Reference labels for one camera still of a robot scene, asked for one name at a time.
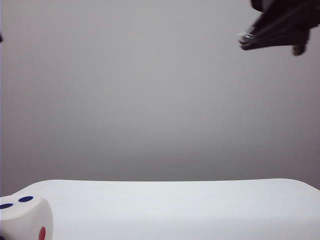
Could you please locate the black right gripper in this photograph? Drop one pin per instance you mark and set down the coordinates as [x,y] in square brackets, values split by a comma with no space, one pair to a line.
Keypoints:
[292,10]

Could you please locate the white die with coloured pips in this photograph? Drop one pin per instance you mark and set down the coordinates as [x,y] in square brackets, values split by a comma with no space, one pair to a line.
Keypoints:
[23,220]

